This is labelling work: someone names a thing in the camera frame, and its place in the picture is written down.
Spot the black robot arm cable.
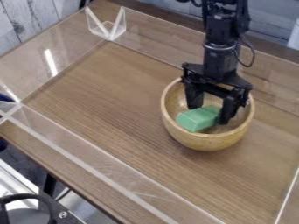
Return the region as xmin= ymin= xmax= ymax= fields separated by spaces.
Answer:
xmin=232 ymin=34 xmax=257 ymax=69

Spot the brown wooden bowl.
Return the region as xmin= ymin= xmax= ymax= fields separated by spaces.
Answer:
xmin=160 ymin=78 xmax=256 ymax=151

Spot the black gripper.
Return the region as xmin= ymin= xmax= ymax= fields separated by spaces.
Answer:
xmin=181 ymin=62 xmax=253 ymax=125

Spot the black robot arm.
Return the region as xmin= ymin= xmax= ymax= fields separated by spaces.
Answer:
xmin=176 ymin=0 xmax=256 ymax=125

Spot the green rectangular block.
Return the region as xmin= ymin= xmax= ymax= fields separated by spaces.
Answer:
xmin=175 ymin=105 xmax=220 ymax=132

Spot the clear acrylic enclosure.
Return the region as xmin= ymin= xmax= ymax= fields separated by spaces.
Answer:
xmin=0 ymin=2 xmax=299 ymax=224

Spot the black cable on floor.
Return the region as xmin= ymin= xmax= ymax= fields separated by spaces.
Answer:
xmin=0 ymin=192 xmax=56 ymax=224

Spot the black metal table bracket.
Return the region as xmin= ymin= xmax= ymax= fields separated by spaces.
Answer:
xmin=38 ymin=174 xmax=87 ymax=224

